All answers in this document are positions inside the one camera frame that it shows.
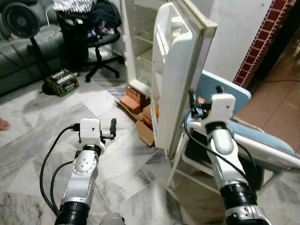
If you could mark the white cup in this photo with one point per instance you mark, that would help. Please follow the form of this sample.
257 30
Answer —
176 26

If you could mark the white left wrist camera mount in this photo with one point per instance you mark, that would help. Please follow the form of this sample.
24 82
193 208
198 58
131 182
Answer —
90 130

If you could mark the white fridge cabinet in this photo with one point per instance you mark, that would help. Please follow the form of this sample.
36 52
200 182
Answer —
140 42

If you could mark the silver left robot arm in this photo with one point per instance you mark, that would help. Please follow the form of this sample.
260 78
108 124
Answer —
82 178

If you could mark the white fridge door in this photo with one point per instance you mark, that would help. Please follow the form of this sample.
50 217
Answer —
180 75

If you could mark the green printed carton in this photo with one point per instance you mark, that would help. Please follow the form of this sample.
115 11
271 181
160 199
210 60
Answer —
62 82

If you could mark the black office chair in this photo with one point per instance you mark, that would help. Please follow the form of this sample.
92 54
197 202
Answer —
101 42

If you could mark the black standing fan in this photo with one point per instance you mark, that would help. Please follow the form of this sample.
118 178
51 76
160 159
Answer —
21 19

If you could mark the striped cloth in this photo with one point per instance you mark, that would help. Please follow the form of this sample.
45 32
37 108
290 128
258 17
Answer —
72 5

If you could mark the dark green sofa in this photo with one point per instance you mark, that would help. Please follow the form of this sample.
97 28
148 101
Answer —
18 56

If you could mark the person bare leg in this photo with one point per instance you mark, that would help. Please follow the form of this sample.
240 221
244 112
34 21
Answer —
3 124

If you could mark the red tiled pillar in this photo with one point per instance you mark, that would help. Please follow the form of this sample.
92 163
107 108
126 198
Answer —
260 42

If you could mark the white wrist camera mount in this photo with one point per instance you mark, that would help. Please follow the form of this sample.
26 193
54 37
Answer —
221 107
90 130

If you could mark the red brick stack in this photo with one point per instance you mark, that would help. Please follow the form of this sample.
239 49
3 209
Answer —
136 101

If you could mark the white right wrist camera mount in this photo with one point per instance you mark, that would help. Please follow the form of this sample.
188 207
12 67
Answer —
221 107

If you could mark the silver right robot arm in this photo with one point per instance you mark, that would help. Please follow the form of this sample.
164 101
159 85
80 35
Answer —
225 150

